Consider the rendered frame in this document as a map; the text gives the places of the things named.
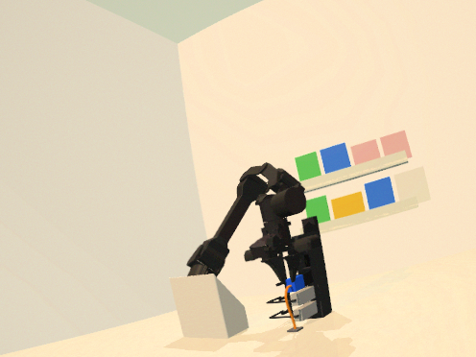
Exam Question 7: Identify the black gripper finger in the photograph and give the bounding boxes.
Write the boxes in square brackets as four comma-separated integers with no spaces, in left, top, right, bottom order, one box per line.
[260,254,285,284]
[283,251,305,282]

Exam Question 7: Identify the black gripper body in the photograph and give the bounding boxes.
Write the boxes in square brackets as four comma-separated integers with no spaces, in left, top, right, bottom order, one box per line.
[244,218,321,261]

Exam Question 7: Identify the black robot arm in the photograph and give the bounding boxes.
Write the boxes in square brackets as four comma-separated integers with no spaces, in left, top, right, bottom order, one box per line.
[186,162,306,277]

